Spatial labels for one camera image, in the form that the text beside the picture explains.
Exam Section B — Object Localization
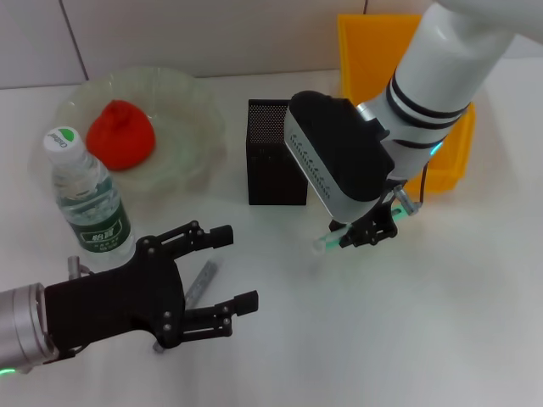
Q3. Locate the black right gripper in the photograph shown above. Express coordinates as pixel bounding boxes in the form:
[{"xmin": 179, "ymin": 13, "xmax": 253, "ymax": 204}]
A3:
[{"xmin": 329, "ymin": 186, "xmax": 399, "ymax": 249}]

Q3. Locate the clear green-label water bottle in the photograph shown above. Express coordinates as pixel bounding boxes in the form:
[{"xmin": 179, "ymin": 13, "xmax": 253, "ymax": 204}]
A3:
[{"xmin": 42, "ymin": 125, "xmax": 136, "ymax": 264}]

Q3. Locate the black mesh pen holder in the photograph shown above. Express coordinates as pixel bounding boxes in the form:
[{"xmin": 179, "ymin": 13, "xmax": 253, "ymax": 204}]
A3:
[{"xmin": 245, "ymin": 98, "xmax": 309, "ymax": 207}]

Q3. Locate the orange fruit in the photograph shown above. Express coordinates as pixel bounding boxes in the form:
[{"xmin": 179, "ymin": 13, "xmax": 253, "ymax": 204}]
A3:
[{"xmin": 85, "ymin": 98, "xmax": 158, "ymax": 172}]

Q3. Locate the pale green glass fruit plate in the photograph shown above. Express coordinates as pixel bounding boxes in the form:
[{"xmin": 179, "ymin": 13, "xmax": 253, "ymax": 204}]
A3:
[{"xmin": 54, "ymin": 65, "xmax": 228, "ymax": 200}]

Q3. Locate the green toothbrush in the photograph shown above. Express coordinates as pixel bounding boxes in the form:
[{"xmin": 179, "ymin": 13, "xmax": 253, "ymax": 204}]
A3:
[{"xmin": 312, "ymin": 205, "xmax": 415, "ymax": 254}]

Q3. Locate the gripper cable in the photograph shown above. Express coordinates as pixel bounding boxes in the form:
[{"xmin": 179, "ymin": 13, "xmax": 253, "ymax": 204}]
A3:
[
  {"xmin": 54, "ymin": 345, "xmax": 88, "ymax": 361},
  {"xmin": 392, "ymin": 163, "xmax": 429, "ymax": 217}
]

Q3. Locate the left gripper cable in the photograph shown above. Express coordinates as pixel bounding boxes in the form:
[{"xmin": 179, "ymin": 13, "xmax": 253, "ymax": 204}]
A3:
[{"xmin": 54, "ymin": 345, "xmax": 88, "ymax": 361}]

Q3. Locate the silver grey pen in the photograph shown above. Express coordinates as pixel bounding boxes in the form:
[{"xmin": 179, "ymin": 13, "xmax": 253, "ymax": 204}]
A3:
[{"xmin": 152, "ymin": 259, "xmax": 222, "ymax": 355}]

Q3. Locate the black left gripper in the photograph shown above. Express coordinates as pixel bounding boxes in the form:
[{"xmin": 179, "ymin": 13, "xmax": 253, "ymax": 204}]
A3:
[{"xmin": 44, "ymin": 220, "xmax": 260, "ymax": 353}]

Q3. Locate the yellow plastic bin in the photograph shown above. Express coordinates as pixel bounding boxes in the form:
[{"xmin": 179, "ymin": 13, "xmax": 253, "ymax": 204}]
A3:
[{"xmin": 338, "ymin": 14, "xmax": 476, "ymax": 194}]

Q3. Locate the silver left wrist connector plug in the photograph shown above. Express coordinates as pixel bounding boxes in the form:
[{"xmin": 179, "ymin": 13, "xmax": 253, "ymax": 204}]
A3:
[{"xmin": 66, "ymin": 254, "xmax": 92, "ymax": 279}]

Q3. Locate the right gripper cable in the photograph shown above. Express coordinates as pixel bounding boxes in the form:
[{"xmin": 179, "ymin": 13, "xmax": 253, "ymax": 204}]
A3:
[{"xmin": 392, "ymin": 163, "xmax": 429, "ymax": 217}]

